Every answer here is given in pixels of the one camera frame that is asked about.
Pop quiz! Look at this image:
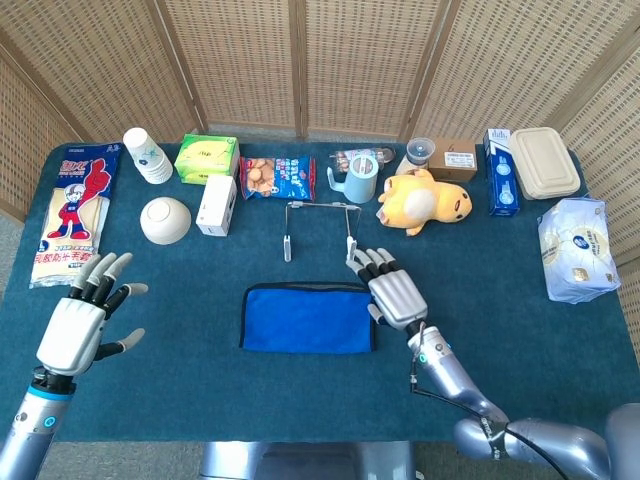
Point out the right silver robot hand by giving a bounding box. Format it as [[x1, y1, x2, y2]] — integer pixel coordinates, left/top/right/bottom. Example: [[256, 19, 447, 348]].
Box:
[[346, 248, 430, 331]]

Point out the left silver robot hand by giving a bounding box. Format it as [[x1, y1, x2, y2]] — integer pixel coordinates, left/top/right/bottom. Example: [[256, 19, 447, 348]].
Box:
[[36, 251, 150, 377]]

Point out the grey and blue cloth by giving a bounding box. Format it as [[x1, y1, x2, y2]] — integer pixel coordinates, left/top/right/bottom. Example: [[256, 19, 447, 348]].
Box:
[[238, 282, 379, 355]]

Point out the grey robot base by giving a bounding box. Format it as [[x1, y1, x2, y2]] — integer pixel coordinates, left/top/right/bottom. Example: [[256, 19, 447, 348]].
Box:
[[198, 440, 417, 480]]

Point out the teal carpet table cover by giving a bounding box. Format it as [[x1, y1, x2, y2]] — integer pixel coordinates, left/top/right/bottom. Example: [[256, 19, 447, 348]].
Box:
[[0, 142, 634, 444]]

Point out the yellow plush toy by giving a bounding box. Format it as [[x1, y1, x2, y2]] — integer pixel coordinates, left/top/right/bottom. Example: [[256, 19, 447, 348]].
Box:
[[376, 168, 473, 237]]

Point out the light blue mug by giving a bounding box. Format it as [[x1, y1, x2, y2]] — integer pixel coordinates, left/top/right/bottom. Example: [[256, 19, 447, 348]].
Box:
[[326, 154, 380, 205]]

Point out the brown cardboard box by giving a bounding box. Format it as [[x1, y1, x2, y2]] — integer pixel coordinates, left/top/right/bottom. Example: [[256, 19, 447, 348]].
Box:
[[427, 138, 478, 184]]

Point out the beige upturned bowl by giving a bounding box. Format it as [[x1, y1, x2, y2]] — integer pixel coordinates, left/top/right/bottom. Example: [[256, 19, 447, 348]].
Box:
[[139, 196, 193, 246]]

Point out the clear snack packet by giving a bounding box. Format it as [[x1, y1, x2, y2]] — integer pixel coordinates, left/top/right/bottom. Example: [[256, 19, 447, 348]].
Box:
[[329, 144, 396, 174]]

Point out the clear lidded plastic jar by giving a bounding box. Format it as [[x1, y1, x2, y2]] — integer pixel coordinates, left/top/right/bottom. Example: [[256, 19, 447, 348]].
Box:
[[396, 137, 435, 176]]

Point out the long blue carton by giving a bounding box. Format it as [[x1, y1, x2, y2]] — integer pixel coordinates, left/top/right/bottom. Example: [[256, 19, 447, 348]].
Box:
[[482, 128, 521, 218]]

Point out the blue biscuit bag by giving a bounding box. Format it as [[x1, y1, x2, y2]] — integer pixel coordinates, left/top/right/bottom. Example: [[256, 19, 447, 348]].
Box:
[[239, 155, 317, 203]]

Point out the pale blue tissue pack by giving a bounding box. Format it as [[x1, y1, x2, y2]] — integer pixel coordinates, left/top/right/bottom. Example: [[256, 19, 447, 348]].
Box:
[[537, 197, 622, 305]]

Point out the white cardboard box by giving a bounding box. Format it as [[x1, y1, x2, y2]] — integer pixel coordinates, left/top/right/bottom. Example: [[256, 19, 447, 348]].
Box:
[[195, 174, 238, 237]]

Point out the stack of paper cups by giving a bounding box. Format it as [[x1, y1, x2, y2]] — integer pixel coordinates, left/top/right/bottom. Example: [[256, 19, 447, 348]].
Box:
[[122, 127, 174, 186]]

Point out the beige lidded lunch box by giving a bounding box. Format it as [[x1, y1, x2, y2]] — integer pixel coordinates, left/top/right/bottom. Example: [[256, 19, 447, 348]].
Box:
[[509, 126, 582, 201]]

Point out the green tissue box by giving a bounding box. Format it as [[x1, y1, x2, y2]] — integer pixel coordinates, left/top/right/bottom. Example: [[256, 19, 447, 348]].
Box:
[[173, 133, 240, 186]]

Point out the wooden rattan folding screen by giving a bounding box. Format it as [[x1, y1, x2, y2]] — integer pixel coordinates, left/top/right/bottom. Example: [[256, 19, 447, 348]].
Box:
[[0, 0, 640, 321]]

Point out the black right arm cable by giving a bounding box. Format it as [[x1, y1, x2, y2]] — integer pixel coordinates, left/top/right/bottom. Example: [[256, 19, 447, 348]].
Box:
[[408, 344, 569, 480]]

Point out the metal wire rack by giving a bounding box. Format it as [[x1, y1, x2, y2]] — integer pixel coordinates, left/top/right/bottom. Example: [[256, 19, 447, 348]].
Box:
[[282, 200, 362, 264]]

